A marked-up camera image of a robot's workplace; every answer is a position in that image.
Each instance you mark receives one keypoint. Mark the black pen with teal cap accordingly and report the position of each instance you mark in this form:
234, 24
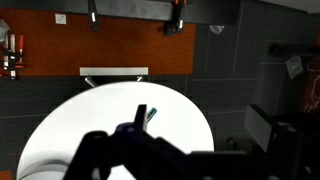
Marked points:
152, 114

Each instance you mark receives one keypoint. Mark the red board with white drawing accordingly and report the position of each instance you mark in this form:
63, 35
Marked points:
313, 86

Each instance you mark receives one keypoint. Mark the white paper sheet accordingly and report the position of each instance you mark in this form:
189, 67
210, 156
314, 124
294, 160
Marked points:
294, 66

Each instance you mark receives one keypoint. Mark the slim black clamp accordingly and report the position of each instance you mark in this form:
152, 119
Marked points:
93, 16

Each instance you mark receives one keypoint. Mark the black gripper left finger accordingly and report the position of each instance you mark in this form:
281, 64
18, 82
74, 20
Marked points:
95, 150

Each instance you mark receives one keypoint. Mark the small white square tag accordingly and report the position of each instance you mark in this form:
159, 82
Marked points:
60, 19

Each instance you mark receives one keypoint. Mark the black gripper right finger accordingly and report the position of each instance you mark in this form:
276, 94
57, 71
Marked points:
286, 150

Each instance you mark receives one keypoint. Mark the white bowl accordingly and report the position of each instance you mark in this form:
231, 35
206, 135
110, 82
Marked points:
43, 168

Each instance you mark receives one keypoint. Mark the black beam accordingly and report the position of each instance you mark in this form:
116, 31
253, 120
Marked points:
133, 8

